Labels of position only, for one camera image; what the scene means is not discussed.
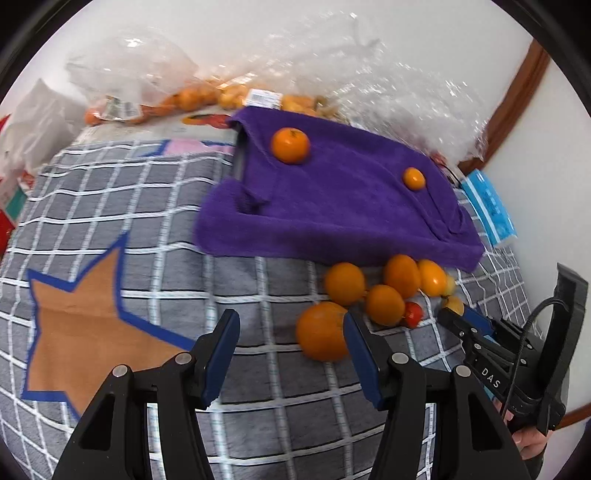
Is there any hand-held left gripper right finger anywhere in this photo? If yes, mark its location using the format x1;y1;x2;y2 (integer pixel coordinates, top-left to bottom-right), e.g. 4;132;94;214
342;311;532;480

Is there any grey checked blanket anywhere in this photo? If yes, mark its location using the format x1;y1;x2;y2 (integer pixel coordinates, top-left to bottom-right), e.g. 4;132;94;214
0;124;532;480

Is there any mandarin with stem mark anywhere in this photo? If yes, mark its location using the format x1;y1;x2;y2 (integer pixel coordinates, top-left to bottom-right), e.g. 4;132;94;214
270;127;310;164

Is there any printed white sheet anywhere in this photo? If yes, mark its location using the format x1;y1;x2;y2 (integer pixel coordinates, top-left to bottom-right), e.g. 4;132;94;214
76;107;238;155

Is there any person's right hand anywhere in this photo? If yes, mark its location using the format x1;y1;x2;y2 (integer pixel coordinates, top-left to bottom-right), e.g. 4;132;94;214
492;397;550;462

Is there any clear bag of cherry tomatoes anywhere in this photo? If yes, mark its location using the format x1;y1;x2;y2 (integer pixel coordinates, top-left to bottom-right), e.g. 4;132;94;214
323;14;491;167

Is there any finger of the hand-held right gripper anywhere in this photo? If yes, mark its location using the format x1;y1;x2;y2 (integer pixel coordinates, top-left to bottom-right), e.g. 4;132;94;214
462;305;500;335
438;307;488;356

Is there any blue tissue packet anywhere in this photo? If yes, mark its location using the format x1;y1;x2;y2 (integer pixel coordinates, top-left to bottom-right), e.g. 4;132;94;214
460;169;517;245

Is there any large orange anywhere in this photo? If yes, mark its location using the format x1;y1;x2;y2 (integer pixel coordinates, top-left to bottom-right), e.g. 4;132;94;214
295;302;352;362

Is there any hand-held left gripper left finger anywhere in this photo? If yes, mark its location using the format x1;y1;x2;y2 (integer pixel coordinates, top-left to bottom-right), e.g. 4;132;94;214
52;308;241;480

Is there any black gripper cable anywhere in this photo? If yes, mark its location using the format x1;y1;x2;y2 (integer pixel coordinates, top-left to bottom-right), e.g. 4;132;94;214
502;298;570;418

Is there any orange mandarin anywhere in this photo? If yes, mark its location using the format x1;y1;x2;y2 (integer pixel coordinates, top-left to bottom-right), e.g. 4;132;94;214
382;254;422;300
323;262;366;306
417;259;448;297
366;284;406;326

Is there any brown wooden door frame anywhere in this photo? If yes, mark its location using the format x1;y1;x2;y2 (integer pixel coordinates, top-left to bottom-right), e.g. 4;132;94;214
457;39;550;176

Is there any red and green printed box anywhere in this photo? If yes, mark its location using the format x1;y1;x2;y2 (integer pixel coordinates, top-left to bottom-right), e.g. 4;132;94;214
0;168;35;257

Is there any purple towel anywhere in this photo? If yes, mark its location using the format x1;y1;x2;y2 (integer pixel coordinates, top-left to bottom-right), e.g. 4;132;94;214
194;107;485;272

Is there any white plastic bag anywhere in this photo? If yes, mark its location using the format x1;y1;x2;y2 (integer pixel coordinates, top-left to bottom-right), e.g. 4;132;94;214
0;78;86;185

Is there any clear bag of kumquats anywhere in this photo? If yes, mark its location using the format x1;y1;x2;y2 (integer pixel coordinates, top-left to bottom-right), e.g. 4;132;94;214
217;41;333;117

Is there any clear bag of mandarins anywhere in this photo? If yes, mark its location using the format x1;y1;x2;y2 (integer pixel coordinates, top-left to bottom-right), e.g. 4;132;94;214
65;28;222;126

